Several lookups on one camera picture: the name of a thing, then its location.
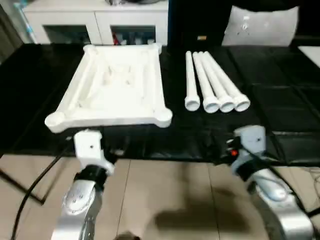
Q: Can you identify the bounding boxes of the white flat board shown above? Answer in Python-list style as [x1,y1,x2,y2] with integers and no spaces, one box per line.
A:
[298,45,320,63]

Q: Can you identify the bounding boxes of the black cabinet with gold label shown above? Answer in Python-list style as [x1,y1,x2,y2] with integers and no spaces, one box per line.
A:
[168,0,233,47]

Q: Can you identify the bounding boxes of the grey printed cushion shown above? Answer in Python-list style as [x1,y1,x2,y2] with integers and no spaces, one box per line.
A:
[221,5,300,47]

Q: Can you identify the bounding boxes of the pale blue pole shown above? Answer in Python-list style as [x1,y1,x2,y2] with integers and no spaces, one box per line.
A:
[14,3,36,45]

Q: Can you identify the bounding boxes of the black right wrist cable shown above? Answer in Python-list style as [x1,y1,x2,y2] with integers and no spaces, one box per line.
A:
[246,147,311,218]

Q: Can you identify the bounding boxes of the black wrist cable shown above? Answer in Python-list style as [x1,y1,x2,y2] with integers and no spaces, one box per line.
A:
[246,147,311,218]
[11,139,77,240]

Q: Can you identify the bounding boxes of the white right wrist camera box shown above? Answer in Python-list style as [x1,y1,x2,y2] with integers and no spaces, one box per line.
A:
[232,124,267,161]

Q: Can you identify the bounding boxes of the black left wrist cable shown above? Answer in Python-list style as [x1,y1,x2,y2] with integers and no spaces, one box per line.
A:
[11,139,77,240]

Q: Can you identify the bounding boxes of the white plastic table top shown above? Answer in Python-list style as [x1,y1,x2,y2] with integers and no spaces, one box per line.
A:
[44,42,174,134]

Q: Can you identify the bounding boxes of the white glass-door cabinet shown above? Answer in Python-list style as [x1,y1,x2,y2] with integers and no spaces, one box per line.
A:
[21,0,170,46]

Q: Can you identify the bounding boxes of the black padded work mat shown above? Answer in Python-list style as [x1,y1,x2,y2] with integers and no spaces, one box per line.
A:
[0,42,320,166]

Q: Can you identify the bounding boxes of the white plastic table leg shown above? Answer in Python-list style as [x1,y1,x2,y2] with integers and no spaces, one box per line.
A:
[184,51,201,112]
[197,51,236,113]
[191,51,221,113]
[202,51,251,113]

